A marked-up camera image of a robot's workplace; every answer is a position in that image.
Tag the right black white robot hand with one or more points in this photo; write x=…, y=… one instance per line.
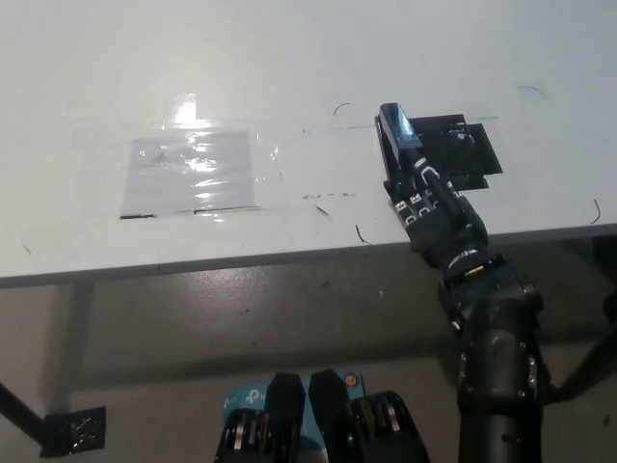
x=448, y=226

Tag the black desk stapler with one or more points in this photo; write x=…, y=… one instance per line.
x=399, y=130

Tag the black tape mark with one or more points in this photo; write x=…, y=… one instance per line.
x=463, y=154

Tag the black ribbed robot torso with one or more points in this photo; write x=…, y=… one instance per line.
x=332, y=419

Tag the clear plastic film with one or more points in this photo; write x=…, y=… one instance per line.
x=267, y=152

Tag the black metal stand rod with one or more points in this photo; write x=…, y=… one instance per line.
x=588, y=366
x=19, y=407

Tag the teal router box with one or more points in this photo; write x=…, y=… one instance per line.
x=246, y=395

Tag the white paper sheet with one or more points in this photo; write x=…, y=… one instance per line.
x=188, y=171

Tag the grey table leg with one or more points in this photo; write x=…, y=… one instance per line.
x=79, y=337

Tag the left table foot plate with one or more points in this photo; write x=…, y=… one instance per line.
x=72, y=430

